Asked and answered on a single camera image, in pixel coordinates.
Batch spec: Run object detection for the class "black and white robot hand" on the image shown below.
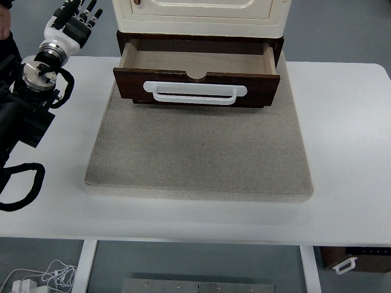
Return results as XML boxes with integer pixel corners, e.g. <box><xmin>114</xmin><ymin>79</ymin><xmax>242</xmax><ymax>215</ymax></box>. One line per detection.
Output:
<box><xmin>45</xmin><ymin>1</ymin><xmax>103</xmax><ymax>48</ymax></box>

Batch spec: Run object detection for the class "white drawer handle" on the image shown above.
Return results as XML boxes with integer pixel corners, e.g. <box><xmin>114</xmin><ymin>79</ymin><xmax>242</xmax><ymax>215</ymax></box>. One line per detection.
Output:
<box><xmin>143</xmin><ymin>81</ymin><xmax>247</xmax><ymax>106</ymax></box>

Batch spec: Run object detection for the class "dark wooden drawer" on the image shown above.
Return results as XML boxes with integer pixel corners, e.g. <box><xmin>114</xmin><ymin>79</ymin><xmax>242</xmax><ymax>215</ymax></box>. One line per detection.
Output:
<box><xmin>113</xmin><ymin>41</ymin><xmax>280</xmax><ymax>108</ymax></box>

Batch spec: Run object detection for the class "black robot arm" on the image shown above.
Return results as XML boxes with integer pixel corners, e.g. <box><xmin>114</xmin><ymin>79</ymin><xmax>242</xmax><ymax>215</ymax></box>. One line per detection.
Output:
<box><xmin>1</xmin><ymin>35</ymin><xmax>75</xmax><ymax>154</ymax></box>

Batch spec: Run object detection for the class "dark wooden drawer housing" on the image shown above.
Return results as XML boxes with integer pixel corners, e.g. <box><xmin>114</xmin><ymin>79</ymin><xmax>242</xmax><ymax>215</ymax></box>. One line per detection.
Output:
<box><xmin>116</xmin><ymin>31</ymin><xmax>284</xmax><ymax>64</ymax></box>

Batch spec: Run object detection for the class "person in dark clothes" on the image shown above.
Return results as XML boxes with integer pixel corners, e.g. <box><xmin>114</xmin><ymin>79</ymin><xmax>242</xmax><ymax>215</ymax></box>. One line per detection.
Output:
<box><xmin>1</xmin><ymin>0</ymin><xmax>22</xmax><ymax>62</ymax></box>

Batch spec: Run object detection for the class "beige fabric cushion pad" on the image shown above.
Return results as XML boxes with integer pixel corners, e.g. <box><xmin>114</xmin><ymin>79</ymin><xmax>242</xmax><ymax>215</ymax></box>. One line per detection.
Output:
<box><xmin>85</xmin><ymin>57</ymin><xmax>313</xmax><ymax>202</ymax></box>

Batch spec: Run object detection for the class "white table leg left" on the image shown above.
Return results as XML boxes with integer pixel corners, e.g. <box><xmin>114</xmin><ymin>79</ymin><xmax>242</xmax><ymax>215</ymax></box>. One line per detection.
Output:
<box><xmin>71</xmin><ymin>240</ymin><xmax>98</xmax><ymax>293</ymax></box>

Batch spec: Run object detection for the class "white table leg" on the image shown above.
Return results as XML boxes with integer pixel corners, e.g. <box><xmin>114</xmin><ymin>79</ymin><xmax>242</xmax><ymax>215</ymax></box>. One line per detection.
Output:
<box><xmin>71</xmin><ymin>240</ymin><xmax>98</xmax><ymax>293</ymax></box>
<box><xmin>299</xmin><ymin>245</ymin><xmax>322</xmax><ymax>293</ymax></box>

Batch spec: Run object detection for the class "white power adapter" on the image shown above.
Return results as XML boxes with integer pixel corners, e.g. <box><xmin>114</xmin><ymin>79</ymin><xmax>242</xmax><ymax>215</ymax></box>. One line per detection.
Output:
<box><xmin>11</xmin><ymin>279</ymin><xmax>37</xmax><ymax>293</ymax></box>

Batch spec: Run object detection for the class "white table leg right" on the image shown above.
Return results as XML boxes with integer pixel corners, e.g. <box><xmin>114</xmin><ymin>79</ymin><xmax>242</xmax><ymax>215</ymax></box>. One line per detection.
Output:
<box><xmin>299</xmin><ymin>245</ymin><xmax>322</xmax><ymax>293</ymax></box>

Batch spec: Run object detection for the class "brown wooden box on floor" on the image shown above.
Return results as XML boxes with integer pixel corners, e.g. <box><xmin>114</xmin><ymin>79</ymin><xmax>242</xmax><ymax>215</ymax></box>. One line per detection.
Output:
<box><xmin>320</xmin><ymin>246</ymin><xmax>390</xmax><ymax>275</ymax></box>

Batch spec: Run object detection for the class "black sleeved cable loop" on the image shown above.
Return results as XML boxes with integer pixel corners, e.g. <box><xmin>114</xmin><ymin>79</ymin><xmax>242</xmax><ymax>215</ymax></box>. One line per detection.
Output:
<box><xmin>0</xmin><ymin>162</ymin><xmax>46</xmax><ymax>212</ymax></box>

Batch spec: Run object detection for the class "white charger cable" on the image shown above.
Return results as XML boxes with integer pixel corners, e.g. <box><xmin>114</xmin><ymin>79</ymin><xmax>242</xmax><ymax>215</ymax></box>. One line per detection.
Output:
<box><xmin>1</xmin><ymin>259</ymin><xmax>78</xmax><ymax>293</ymax></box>

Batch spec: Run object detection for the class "white handle on floor box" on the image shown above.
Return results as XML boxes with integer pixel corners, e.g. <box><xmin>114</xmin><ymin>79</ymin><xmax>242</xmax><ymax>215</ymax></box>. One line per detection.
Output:
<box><xmin>332</xmin><ymin>257</ymin><xmax>357</xmax><ymax>275</ymax></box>

